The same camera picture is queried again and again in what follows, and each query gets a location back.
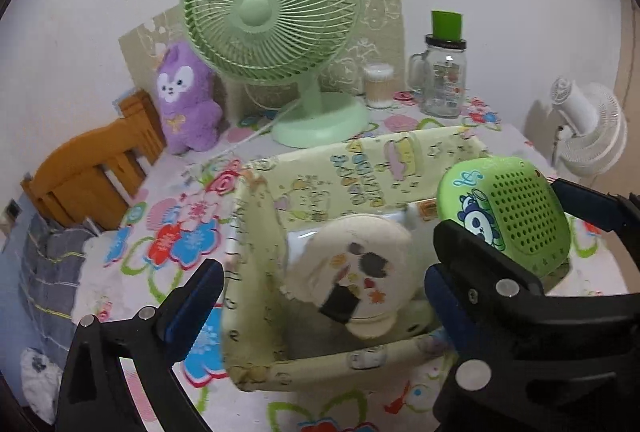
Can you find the white long rectangular box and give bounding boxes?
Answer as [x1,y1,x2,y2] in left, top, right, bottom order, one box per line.
[416,199,437,221]

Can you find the green perforated speaker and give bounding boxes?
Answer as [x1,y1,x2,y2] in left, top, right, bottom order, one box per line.
[436,156,570,278]

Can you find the white standing fan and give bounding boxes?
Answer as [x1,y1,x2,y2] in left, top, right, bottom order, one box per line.
[550,77,628,178]

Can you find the yellow cartoon fabric box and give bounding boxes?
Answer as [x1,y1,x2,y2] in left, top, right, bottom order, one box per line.
[221,127,487,391]

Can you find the floral tablecloth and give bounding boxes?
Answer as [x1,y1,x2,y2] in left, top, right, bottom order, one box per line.
[69,94,629,432]

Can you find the grey plaid bedding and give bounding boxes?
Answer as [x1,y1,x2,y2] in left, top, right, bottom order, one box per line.
[18,215,96,367]

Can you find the wooden chair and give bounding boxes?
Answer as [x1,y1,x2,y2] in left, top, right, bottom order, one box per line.
[21,90,166,230]

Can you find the purple plush toy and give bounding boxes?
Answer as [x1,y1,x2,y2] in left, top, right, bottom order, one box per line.
[156,41,224,155]

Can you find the glass jar green lid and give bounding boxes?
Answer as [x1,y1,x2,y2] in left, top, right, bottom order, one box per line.
[408,10,466,118]

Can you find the cotton swab container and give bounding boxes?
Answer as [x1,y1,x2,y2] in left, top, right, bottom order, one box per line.
[362,63,395,108]

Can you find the green desk fan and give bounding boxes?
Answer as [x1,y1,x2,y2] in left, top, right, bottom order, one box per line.
[180,0,368,148]

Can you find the white fan power cable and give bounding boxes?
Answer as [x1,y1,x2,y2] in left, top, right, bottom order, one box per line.
[182,98,304,178]

